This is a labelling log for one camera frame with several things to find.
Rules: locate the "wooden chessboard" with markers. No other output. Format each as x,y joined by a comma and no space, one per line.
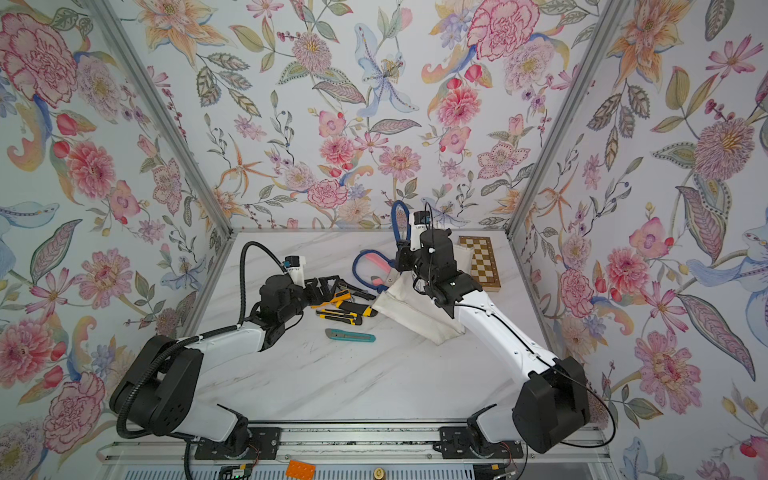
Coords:
483,263

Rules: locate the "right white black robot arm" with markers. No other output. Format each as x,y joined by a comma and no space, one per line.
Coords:
552,401

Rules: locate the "orange plastic block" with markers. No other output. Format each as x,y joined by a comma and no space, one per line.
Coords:
297,470

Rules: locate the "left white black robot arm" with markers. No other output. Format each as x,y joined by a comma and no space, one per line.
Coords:
157,396

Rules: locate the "small yellow black knife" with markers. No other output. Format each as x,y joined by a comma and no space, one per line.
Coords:
340,316

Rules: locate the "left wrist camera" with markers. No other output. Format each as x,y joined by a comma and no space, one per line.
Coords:
295,268

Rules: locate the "yellow black utility knife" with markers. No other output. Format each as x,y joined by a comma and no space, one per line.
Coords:
352,309

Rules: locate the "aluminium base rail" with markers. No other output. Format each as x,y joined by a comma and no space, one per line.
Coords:
393,442

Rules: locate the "white canvas cartoon pouch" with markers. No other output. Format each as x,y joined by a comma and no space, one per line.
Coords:
399,298

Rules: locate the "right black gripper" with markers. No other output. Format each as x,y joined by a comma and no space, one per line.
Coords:
407,257

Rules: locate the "teal utility knife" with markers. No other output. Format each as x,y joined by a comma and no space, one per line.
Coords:
342,335

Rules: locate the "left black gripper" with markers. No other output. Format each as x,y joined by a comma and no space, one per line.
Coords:
325,294

